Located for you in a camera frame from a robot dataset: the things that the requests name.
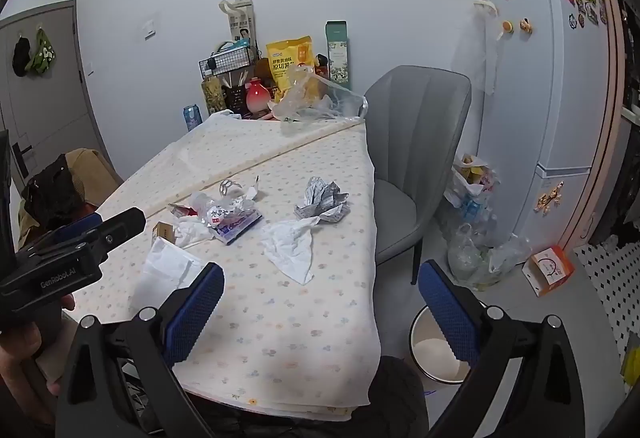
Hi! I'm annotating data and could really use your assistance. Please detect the printed paper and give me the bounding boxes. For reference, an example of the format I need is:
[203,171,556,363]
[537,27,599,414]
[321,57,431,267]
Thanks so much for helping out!
[293,176,351,224]

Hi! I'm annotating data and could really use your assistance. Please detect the yellow snack bag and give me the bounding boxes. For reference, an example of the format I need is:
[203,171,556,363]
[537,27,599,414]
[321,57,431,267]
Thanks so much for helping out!
[265,36,316,104]

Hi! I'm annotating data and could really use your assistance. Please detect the dark storage shelves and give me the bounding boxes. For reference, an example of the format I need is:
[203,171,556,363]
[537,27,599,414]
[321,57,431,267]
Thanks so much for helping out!
[595,0,640,249]

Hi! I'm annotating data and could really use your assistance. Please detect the person's left hand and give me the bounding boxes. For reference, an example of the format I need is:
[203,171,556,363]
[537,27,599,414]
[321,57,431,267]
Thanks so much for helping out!
[0,293,77,419]

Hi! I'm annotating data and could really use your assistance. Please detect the gold dragon magnet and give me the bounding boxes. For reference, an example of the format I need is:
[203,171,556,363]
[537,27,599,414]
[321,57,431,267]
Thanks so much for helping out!
[534,181,565,214]

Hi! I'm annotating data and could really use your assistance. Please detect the crumpled silver foil wrapper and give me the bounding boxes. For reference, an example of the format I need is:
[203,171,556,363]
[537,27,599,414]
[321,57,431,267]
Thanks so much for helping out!
[217,178,246,199]

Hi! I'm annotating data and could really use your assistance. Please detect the clear plastic container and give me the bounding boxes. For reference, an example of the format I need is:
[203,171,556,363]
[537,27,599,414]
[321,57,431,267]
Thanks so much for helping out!
[267,65,368,124]

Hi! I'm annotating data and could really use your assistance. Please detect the blue drink can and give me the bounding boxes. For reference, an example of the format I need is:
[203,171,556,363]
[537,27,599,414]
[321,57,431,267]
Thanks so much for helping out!
[182,104,203,131]

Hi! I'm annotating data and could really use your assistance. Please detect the white paper shopping bag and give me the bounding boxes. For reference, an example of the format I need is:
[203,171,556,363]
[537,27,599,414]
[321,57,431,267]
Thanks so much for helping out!
[218,0,257,51]

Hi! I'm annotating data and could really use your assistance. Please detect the small cardboard box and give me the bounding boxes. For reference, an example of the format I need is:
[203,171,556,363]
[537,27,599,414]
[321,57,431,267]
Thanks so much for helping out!
[151,221,176,244]

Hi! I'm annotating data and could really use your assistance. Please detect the white tissue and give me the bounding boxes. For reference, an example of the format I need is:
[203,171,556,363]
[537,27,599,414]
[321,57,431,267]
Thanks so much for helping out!
[260,216,321,286]
[172,216,216,249]

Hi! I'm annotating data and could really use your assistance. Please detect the black cap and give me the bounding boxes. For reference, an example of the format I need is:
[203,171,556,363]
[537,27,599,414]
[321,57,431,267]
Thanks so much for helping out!
[12,36,32,78]

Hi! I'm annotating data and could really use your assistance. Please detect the black wire basket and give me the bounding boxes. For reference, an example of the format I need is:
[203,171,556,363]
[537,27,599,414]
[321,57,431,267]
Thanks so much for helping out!
[198,45,257,79]

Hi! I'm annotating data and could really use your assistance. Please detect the full plastic garbage bag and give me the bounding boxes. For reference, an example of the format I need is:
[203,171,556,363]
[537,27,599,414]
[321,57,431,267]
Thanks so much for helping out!
[445,153,501,224]

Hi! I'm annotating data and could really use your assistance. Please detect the orange white box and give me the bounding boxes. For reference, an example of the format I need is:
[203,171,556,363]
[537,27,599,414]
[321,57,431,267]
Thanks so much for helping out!
[521,245,576,296]

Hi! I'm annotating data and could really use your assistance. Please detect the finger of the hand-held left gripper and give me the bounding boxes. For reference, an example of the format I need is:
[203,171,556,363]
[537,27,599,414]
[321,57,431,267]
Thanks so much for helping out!
[17,213,104,261]
[90,207,147,265]

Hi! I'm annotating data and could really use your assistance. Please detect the grey upholstered chair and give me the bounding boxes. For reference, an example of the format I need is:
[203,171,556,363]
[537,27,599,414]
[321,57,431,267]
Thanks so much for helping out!
[364,65,472,286]

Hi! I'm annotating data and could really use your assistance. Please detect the white dotted floor mat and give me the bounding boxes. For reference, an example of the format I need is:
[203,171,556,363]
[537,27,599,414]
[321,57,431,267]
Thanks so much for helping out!
[575,238,640,369]

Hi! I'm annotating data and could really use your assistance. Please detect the clear plastic wrapper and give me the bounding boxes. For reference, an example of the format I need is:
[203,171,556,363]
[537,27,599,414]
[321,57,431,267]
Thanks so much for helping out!
[190,190,221,226]

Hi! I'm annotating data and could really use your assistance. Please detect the black cloth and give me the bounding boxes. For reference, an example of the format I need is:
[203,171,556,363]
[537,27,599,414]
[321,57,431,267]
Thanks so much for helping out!
[22,153,86,231]

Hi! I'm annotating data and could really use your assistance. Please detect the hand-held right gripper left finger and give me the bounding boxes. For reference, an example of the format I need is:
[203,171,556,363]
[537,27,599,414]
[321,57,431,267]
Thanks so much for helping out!
[55,262,226,438]

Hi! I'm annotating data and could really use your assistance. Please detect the grey door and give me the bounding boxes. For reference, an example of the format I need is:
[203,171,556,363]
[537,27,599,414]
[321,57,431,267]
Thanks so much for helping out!
[0,0,118,199]

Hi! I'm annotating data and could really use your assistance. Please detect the door handle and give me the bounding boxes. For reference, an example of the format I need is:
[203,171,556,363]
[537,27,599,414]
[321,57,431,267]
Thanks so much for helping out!
[12,143,33,176]

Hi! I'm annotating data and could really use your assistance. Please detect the gold patterned box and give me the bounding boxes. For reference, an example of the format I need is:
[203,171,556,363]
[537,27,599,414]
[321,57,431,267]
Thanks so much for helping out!
[201,77,227,115]

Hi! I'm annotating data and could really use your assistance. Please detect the purple blue packet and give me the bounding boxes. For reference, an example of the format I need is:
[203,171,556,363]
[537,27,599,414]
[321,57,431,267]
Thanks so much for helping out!
[207,200,263,246]

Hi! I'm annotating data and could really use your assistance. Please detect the plastic water bottles on floor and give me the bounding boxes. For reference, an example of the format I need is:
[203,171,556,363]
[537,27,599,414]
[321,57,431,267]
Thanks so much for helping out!
[446,223,533,291]

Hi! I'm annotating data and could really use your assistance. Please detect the green patterned cloth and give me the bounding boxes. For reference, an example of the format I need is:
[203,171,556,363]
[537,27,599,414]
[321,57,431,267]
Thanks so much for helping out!
[25,28,58,75]

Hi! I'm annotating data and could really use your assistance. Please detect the white refrigerator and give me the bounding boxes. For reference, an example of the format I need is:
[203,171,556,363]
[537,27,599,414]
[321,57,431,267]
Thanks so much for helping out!
[475,0,618,251]

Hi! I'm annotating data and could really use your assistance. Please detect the pink round vase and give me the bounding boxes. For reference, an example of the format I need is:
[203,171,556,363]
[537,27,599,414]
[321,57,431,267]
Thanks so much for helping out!
[245,77,273,115]

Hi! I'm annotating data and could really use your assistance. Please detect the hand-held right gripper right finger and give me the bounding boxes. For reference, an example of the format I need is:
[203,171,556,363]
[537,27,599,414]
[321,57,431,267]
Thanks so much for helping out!
[417,259,583,438]

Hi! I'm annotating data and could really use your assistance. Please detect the black stick holder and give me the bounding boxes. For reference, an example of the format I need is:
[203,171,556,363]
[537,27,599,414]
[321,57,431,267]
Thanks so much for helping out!
[222,73,248,114]

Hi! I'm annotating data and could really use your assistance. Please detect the tall green box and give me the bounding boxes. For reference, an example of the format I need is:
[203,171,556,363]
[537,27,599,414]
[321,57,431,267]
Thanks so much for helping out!
[326,20,352,89]

